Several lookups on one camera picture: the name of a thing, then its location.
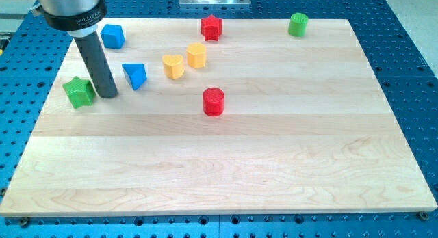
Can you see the green star block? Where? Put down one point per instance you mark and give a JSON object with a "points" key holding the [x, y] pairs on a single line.
{"points": [[80, 92]]}

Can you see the red star block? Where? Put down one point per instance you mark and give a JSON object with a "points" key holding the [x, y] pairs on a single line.
{"points": [[211, 28]]}

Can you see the light wooden board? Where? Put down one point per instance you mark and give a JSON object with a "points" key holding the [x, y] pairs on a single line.
{"points": [[306, 128]]}

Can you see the green cylinder block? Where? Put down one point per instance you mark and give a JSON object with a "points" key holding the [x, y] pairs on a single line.
{"points": [[298, 24]]}

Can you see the red cylinder block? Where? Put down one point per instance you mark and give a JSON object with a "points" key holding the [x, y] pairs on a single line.
{"points": [[213, 101]]}

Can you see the blue perforated metal table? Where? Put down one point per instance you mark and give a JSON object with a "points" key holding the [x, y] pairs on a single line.
{"points": [[35, 53]]}

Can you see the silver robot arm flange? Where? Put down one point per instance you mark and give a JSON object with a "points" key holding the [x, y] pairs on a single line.
{"points": [[79, 18]]}

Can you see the blue cube block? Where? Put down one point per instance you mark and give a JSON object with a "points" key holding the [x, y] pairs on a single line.
{"points": [[112, 36]]}

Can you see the yellow hexagon block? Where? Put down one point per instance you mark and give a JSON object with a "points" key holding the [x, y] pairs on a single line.
{"points": [[196, 55]]}

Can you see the yellow heart block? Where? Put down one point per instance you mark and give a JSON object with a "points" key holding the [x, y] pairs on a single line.
{"points": [[173, 66]]}

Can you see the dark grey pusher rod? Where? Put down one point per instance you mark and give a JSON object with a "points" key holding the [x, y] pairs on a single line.
{"points": [[96, 63]]}

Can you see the blue triangle block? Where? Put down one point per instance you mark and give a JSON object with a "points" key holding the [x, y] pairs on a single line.
{"points": [[135, 74]]}

